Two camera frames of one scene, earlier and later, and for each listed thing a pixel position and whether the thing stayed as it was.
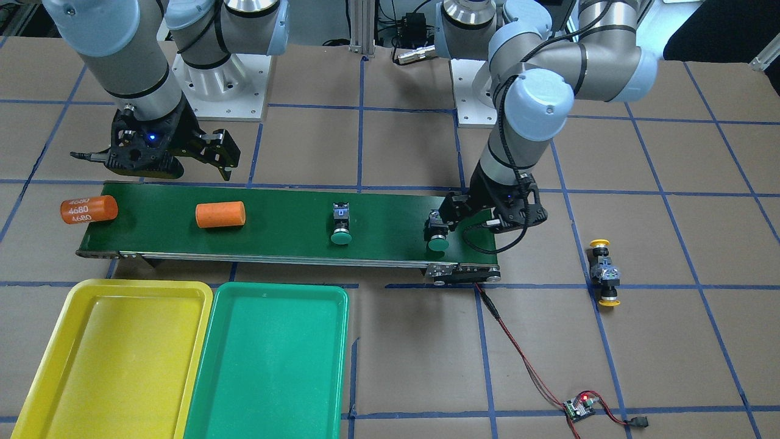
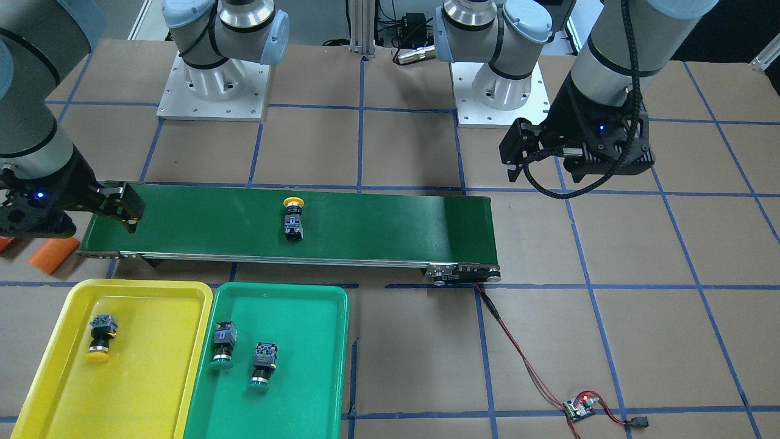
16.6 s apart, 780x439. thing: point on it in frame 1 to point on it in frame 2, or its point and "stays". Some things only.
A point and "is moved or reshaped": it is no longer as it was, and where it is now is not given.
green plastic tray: x=272 y=363 stays
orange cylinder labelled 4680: x=89 y=209 is moved or reshaped
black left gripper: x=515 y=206 to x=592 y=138
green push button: x=436 y=230 to x=225 y=337
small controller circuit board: x=580 y=406 stays
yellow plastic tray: x=122 y=362 stays
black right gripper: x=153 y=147 to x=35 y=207
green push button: x=341 y=235 to x=264 y=361
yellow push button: x=609 y=279 to x=293 y=225
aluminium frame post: x=362 y=16 stays
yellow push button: x=600 y=247 to x=103 y=328
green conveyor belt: x=158 y=221 stays
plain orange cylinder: x=214 y=214 to x=48 y=256
